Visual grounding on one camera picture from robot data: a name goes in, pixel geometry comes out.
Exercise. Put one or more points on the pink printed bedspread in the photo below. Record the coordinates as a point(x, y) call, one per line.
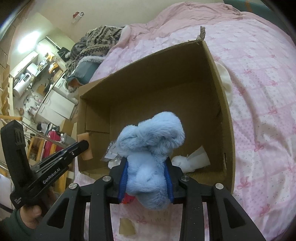
point(254, 69)

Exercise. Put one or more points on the red suitcase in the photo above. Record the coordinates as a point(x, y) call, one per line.
point(52, 141)

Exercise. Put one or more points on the white fluffy cloth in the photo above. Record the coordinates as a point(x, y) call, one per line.
point(225, 78)

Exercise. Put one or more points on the grey blue pillow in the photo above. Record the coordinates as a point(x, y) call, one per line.
point(86, 69)

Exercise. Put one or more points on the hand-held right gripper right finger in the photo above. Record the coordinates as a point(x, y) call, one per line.
point(170, 185)

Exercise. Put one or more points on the brown cardboard box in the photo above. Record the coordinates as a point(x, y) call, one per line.
point(161, 99)

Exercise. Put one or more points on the peach soft sponge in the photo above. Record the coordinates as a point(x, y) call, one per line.
point(86, 155)

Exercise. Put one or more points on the patterned knit blanket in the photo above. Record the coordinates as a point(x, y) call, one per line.
point(99, 39)

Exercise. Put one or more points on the white soft cloth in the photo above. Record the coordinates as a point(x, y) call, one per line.
point(198, 157)

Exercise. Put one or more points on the clear plastic packet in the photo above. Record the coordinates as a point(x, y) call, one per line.
point(111, 154)

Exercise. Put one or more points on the pink round soft toy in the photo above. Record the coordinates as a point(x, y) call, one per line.
point(128, 199)

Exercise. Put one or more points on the wall hook rack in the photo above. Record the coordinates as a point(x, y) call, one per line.
point(78, 16)

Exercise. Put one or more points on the person's left forearm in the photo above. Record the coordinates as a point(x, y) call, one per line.
point(11, 227)

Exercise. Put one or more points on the teal headboard cushion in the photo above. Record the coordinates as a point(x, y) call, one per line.
point(245, 4)

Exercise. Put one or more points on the white washing machine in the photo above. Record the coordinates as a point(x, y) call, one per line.
point(61, 87)

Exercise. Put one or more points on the blue fluffy plush toy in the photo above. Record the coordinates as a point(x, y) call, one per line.
point(150, 162)

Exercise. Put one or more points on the yellow wooden rack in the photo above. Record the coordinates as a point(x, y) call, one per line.
point(34, 148)

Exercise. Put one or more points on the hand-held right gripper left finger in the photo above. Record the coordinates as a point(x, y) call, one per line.
point(122, 183)

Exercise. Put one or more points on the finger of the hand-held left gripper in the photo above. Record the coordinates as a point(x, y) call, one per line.
point(77, 150)

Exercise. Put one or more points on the black hanging garment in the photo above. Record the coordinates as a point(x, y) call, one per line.
point(63, 52)

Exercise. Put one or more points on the person's left hand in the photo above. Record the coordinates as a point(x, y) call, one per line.
point(31, 215)

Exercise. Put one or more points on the white kitchen cabinet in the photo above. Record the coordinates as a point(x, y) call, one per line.
point(56, 104)

